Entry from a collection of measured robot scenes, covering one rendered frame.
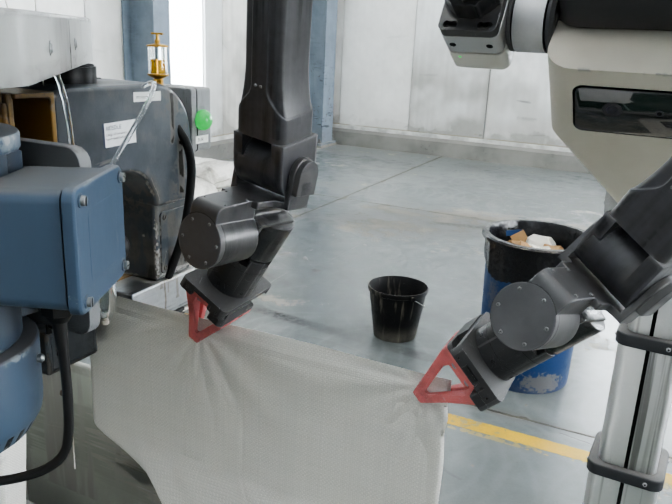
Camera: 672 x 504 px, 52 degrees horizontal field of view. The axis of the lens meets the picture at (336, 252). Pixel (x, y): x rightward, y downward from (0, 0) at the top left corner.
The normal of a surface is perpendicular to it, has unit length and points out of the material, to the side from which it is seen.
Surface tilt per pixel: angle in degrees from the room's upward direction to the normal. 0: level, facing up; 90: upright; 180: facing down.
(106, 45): 90
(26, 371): 91
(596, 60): 40
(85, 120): 90
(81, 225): 90
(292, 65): 99
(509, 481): 0
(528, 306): 75
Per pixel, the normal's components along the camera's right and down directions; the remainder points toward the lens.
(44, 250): -0.04, 0.29
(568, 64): -0.28, -0.58
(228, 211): 0.81, 0.37
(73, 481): -0.44, 0.25
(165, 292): 0.90, 0.17
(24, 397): 0.97, 0.13
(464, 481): 0.04, -0.95
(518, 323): -0.61, -0.06
